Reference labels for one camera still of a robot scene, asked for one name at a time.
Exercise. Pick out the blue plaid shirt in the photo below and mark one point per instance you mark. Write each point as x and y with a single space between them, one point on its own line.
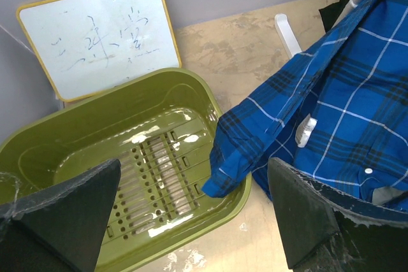
337 112

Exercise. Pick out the olive green plastic basket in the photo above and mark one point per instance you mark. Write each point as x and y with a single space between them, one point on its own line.
161 128

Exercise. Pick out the metal clothes rack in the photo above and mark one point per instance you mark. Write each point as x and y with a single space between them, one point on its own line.
287 36

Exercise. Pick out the black garment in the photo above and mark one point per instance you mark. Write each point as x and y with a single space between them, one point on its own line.
330 13

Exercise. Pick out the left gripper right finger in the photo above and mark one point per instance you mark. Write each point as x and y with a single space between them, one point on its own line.
325 229

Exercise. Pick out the small whiteboard yellow frame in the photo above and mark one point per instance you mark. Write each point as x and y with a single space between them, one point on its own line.
88 46

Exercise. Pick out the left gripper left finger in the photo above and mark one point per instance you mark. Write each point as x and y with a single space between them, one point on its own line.
60 228

